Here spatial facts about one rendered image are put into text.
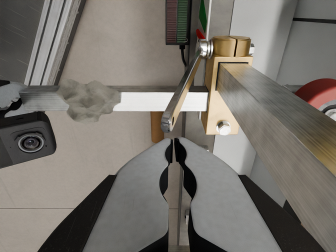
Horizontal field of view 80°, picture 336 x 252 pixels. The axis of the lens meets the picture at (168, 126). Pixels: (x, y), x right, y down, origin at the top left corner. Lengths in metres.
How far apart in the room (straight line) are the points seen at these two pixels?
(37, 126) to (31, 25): 0.86
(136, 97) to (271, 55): 0.38
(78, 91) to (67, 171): 1.41
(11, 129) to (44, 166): 1.50
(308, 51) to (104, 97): 0.40
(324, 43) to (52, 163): 1.61
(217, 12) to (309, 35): 0.19
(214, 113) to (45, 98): 0.24
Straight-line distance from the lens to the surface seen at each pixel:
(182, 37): 0.43
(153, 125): 1.22
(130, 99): 0.30
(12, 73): 1.19
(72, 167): 1.65
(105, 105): 0.30
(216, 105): 0.29
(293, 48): 0.56
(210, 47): 0.29
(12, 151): 0.26
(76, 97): 0.30
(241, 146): 0.67
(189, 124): 0.50
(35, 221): 2.28
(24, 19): 1.08
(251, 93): 0.18
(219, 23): 0.44
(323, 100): 0.31
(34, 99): 0.35
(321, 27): 0.50
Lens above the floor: 1.13
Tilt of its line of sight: 60 degrees down
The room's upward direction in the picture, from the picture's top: 179 degrees clockwise
